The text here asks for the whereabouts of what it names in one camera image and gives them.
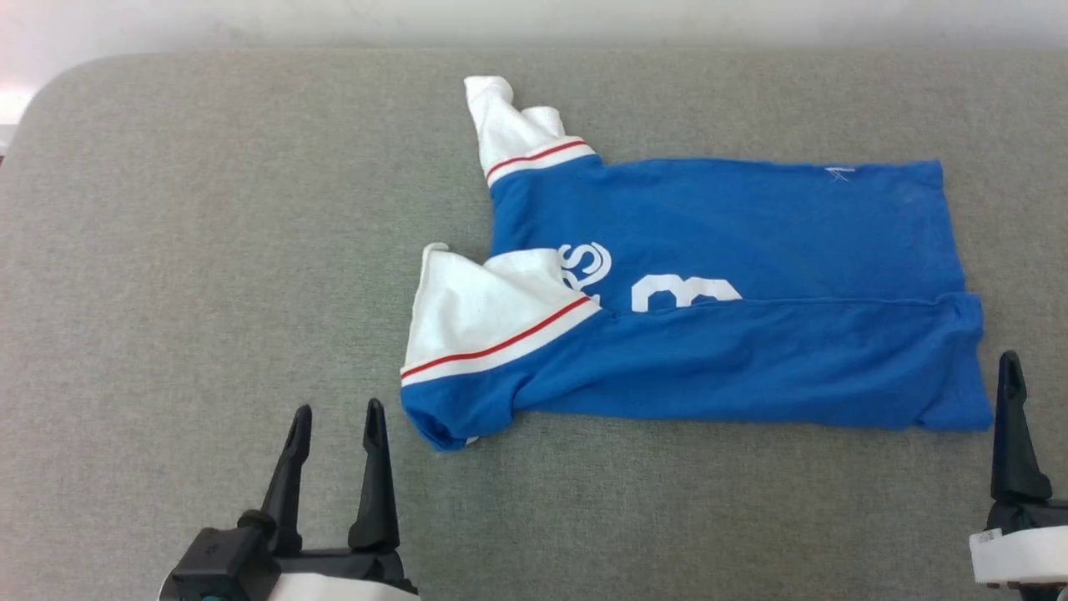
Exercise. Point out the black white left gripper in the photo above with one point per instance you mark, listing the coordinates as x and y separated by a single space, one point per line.
242 568

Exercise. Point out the blue basketball jersey white sleeves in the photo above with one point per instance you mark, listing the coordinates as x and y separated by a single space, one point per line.
751 359

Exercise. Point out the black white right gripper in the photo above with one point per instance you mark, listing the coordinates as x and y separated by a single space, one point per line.
1026 555

